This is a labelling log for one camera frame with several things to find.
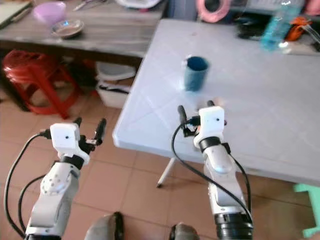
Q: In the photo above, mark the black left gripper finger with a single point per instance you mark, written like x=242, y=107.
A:
x=101, y=128
x=77, y=121

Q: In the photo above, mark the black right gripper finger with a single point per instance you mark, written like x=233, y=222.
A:
x=210, y=103
x=182, y=114

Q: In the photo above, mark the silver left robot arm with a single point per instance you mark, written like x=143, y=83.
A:
x=52, y=200

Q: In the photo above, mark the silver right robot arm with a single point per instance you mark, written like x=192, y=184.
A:
x=222, y=185

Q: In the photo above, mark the blue cup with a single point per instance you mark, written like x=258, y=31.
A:
x=196, y=76

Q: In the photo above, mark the white storage box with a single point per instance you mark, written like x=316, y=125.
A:
x=114, y=96

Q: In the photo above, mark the white table leg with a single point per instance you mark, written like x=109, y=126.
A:
x=166, y=173

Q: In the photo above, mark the white plastic table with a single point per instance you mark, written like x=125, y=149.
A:
x=260, y=110

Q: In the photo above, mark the white plastic basin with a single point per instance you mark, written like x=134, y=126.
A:
x=115, y=72

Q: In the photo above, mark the red plastic stool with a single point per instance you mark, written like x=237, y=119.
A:
x=30, y=67

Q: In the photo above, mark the black object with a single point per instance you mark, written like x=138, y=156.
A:
x=251, y=27

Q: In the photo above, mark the metal bowl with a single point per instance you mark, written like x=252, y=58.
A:
x=68, y=30

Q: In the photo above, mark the grey wooden table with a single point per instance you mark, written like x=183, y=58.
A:
x=115, y=32

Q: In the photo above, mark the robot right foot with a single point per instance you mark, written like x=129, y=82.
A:
x=185, y=232

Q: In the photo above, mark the blue plastic water bottle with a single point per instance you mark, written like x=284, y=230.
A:
x=280, y=25

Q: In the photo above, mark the purple plastic bowl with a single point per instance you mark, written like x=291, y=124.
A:
x=49, y=12

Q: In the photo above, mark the orange object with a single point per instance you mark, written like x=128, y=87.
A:
x=297, y=29

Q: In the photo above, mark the metal cutlery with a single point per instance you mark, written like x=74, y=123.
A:
x=87, y=5

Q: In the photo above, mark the white plate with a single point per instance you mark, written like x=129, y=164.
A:
x=137, y=3

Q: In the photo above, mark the green plastic stool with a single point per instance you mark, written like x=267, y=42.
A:
x=311, y=192

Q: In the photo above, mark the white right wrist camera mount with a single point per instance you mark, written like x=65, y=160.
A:
x=211, y=122

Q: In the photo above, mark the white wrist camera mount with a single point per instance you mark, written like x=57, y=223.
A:
x=67, y=137
x=211, y=122

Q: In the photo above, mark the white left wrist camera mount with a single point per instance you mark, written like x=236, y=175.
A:
x=67, y=137

